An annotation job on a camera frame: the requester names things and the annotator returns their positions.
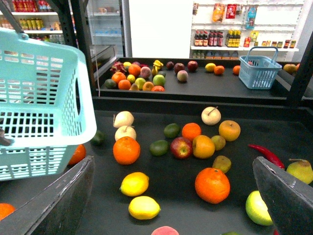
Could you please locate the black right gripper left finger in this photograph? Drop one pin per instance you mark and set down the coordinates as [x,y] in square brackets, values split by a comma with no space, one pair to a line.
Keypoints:
[58,209]

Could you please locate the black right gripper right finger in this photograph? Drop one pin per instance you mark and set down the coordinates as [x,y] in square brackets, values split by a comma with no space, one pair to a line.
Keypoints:
[288,199]

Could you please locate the yellow lemon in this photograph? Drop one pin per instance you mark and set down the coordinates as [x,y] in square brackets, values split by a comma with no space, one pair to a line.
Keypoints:
[134,184]
[143,208]

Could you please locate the light blue shopping basket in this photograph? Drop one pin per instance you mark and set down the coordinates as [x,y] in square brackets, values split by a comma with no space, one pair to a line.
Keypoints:
[46,107]

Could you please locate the blue basket far shelf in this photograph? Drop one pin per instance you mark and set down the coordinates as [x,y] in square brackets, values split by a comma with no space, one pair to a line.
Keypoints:
[259,72]

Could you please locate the yellow green pear right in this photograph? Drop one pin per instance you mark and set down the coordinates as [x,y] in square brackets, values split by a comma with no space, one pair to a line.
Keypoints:
[301,169]

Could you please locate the green apple right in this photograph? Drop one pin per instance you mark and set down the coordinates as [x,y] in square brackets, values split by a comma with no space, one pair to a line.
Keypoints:
[257,210]

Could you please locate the red chili pepper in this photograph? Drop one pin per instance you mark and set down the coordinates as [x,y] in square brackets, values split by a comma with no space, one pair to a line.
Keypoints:
[270,156]

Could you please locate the orange fruit bottom left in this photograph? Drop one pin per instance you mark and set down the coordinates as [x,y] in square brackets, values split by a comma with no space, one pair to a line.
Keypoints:
[5,210]

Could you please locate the orange persimmon with leaf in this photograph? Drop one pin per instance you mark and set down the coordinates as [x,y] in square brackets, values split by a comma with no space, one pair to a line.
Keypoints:
[78,155]

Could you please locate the kiwi lower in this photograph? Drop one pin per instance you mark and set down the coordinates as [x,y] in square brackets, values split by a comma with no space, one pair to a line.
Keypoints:
[222,163]

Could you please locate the kiwi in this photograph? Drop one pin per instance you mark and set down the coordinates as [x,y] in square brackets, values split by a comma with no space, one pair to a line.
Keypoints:
[219,142]
[222,163]

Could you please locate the large orange front right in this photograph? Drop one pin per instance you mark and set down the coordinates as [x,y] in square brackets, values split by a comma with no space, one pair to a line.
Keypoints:
[212,185]

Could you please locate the large orange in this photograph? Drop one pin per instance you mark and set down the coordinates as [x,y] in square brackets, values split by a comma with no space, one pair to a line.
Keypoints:
[126,150]
[212,185]

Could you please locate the dark green avocado left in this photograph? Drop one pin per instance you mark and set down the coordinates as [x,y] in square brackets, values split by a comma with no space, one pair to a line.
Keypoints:
[98,139]

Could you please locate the kiwi upper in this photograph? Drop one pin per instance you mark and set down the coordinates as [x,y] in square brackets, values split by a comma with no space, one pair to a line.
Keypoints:
[219,142]

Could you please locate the large orange front left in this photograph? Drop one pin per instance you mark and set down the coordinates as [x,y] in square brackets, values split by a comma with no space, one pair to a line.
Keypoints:
[126,150]

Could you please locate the yellow brown pear apple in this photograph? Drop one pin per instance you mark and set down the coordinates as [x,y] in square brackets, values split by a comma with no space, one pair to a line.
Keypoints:
[229,130]

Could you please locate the orange persimmon centre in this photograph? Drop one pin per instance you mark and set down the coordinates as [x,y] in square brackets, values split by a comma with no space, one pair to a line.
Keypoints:
[203,147]

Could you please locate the white pear lower left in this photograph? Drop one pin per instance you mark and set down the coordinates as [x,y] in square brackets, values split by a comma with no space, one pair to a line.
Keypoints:
[125,131]

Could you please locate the pink peach bottom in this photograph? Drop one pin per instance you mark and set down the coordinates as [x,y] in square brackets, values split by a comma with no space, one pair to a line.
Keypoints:
[165,230]

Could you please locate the black fruit display tray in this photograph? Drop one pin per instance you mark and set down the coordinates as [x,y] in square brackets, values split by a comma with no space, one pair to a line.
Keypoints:
[287,132]

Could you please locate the white pear upper left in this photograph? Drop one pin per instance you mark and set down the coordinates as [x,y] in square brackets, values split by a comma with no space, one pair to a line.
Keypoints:
[123,118]

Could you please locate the white pear with stem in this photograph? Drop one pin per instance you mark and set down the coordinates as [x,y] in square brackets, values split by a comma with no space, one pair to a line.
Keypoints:
[211,115]

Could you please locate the green avocado lower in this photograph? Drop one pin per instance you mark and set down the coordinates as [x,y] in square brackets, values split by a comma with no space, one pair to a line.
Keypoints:
[159,148]

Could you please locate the red apple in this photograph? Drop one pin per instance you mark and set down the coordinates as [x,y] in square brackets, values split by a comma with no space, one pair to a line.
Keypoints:
[181,148]

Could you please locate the small orange centre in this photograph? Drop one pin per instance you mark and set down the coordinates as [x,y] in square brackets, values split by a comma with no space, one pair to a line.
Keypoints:
[191,130]

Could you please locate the green avocado upper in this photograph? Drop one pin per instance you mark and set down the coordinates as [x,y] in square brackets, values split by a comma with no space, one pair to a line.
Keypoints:
[171,130]

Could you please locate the far black display tray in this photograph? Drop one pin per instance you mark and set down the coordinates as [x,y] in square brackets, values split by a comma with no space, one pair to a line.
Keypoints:
[207,87]

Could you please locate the black shelf post right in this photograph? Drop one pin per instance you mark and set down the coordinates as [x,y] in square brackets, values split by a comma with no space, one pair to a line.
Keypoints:
[302,77]

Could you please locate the black shelf post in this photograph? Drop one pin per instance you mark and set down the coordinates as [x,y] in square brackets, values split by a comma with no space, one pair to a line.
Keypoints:
[75,26]
[302,77]

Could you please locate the black shelf post left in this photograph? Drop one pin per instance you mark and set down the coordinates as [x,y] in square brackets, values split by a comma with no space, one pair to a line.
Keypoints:
[75,26]

